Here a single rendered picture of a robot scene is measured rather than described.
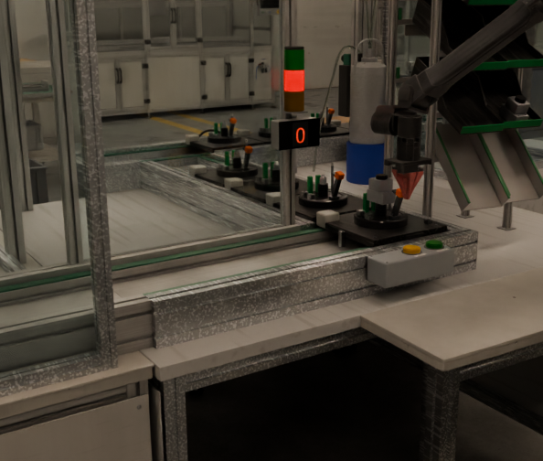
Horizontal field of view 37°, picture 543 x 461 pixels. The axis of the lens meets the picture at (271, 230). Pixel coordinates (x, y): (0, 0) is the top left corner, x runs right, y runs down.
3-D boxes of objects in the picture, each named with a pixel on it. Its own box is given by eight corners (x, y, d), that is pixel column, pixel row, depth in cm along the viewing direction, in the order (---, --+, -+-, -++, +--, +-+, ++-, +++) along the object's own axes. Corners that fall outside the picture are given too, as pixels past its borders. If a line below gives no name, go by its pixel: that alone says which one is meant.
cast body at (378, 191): (395, 202, 205) (396, 176, 203) (382, 205, 203) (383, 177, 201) (374, 196, 212) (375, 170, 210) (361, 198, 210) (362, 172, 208)
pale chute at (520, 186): (539, 198, 223) (548, 190, 220) (501, 203, 219) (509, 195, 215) (499, 118, 236) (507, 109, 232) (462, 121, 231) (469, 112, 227)
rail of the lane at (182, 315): (476, 269, 205) (478, 228, 202) (156, 348, 160) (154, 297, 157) (460, 263, 210) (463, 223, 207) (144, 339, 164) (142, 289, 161)
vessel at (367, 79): (394, 142, 301) (397, 38, 290) (364, 145, 294) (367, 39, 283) (370, 137, 312) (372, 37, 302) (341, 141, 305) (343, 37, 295)
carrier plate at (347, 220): (447, 232, 205) (447, 224, 205) (373, 248, 193) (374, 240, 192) (386, 213, 225) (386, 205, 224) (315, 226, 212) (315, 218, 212)
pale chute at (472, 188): (502, 206, 216) (510, 198, 212) (461, 211, 211) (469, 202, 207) (463, 123, 228) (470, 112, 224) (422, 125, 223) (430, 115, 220)
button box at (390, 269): (453, 272, 191) (455, 247, 189) (386, 289, 180) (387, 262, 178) (433, 264, 197) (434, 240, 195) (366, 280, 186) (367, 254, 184)
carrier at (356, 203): (382, 211, 226) (383, 168, 222) (312, 225, 214) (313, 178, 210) (331, 195, 246) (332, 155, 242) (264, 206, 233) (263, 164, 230)
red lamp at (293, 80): (308, 91, 198) (308, 69, 197) (291, 91, 195) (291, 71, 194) (296, 89, 202) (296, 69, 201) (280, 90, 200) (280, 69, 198)
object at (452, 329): (718, 288, 199) (719, 277, 198) (442, 373, 155) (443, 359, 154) (505, 224, 257) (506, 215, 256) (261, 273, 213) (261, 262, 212)
